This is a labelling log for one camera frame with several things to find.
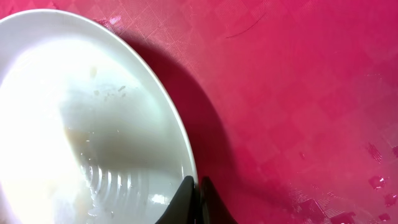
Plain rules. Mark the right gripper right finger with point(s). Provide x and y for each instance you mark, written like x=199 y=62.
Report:
x=213 y=209

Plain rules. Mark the white plate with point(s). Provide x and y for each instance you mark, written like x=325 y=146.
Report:
x=88 y=132

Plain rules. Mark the red plastic tray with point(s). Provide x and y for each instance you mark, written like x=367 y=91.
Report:
x=290 y=105

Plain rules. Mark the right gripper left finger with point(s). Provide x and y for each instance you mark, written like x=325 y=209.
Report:
x=181 y=209

